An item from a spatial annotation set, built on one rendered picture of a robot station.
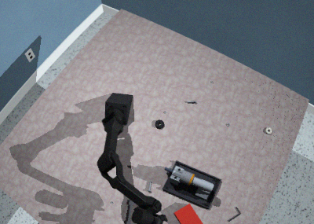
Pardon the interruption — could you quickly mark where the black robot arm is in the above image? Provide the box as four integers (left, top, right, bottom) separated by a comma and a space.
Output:
97, 106, 168, 224

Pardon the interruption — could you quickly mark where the red rectangular block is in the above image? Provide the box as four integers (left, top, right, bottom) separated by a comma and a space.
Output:
174, 204, 203, 224

